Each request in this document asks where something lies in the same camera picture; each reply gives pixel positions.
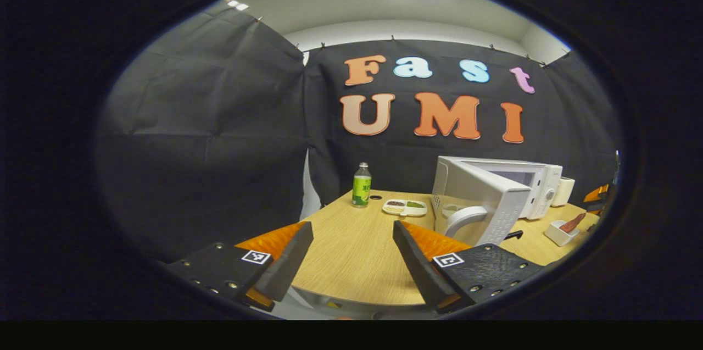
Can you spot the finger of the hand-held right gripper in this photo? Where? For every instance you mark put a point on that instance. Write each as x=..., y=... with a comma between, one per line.
x=596, y=195

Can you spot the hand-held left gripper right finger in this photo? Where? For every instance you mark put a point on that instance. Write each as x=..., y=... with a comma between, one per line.
x=414, y=265

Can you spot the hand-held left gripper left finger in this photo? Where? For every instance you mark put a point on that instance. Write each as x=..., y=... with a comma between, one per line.
x=288, y=262

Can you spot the brown sausage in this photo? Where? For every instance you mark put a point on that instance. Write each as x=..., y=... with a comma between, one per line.
x=573, y=222

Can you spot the white microwave oven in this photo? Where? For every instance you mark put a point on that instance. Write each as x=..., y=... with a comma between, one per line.
x=494, y=196

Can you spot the divided white food plate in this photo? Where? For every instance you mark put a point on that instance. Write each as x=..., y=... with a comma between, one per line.
x=405, y=207

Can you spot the white toaster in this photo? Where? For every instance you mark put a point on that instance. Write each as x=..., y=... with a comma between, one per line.
x=564, y=192

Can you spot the small white rectangular dish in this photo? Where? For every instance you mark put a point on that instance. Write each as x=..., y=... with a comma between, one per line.
x=557, y=235

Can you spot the green drink bottle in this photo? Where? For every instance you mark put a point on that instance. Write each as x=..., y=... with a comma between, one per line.
x=361, y=188

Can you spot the black backdrop cloth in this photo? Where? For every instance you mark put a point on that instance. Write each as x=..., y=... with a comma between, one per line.
x=208, y=135

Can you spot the row of black cloth clips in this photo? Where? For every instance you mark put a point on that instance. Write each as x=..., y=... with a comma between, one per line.
x=392, y=38

